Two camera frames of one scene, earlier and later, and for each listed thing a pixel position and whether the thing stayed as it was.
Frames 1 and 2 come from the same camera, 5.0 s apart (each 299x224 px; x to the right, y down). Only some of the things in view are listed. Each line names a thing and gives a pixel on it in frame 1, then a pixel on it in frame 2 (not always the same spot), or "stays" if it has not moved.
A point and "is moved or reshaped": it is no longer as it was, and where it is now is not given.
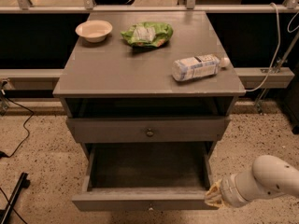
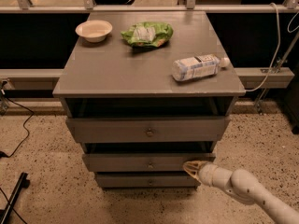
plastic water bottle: (197, 66) stays
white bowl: (94, 31) stays
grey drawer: (145, 177) is moved or reshaped
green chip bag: (149, 34) stays
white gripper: (228, 190) to (207, 173)
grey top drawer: (206, 129) stays
